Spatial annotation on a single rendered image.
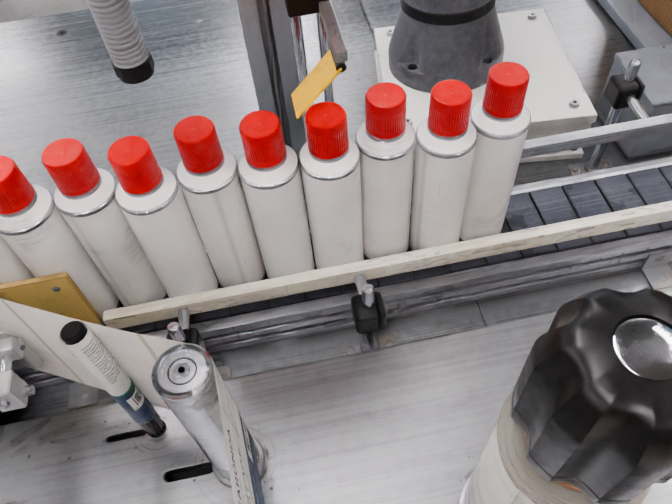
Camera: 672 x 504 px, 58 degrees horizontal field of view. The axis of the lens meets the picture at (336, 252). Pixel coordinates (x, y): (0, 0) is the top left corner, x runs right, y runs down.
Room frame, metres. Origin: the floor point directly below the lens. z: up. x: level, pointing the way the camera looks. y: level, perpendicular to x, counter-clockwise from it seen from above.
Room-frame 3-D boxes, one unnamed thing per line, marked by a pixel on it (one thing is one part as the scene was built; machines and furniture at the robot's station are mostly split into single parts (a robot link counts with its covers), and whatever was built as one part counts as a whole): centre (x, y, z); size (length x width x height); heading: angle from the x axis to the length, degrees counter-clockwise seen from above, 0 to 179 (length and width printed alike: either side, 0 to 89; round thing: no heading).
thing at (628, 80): (0.48, -0.33, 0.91); 0.07 x 0.03 x 0.16; 6
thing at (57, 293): (0.30, 0.28, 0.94); 0.10 x 0.01 x 0.09; 96
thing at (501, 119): (0.39, -0.15, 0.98); 0.05 x 0.05 x 0.20
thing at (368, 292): (0.29, -0.03, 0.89); 0.03 x 0.03 x 0.12; 6
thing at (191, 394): (0.17, 0.10, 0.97); 0.05 x 0.05 x 0.19
